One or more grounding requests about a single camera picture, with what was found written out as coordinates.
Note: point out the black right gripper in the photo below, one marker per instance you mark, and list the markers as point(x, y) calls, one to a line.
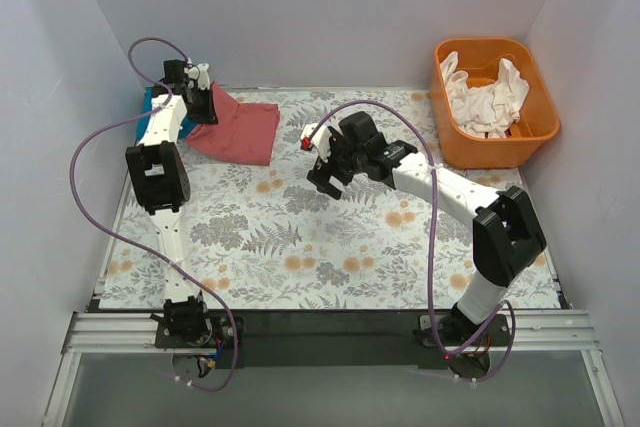
point(333, 170)

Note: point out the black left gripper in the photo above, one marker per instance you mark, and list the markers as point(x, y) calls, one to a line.
point(203, 107)

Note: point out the red t shirt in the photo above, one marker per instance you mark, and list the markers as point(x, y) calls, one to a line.
point(245, 133)

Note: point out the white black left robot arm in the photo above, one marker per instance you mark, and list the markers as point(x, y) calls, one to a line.
point(161, 186)

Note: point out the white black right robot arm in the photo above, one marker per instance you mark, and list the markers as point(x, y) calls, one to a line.
point(506, 233)

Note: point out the white t shirts in basket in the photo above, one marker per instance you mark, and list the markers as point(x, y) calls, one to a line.
point(487, 111)

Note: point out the folded blue t shirt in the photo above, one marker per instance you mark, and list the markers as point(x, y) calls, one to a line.
point(145, 112)

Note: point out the orange plastic basket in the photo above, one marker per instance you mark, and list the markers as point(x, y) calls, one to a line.
point(480, 57)

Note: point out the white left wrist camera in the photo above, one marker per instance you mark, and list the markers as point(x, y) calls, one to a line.
point(198, 76)

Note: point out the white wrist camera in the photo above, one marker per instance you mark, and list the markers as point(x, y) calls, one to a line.
point(315, 137)
point(198, 76)

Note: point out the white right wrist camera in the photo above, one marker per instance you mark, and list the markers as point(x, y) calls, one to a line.
point(315, 137)

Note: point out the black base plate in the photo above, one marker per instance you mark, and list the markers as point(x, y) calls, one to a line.
point(326, 338)

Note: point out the aluminium frame rail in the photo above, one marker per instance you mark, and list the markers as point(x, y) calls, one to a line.
point(536, 330)

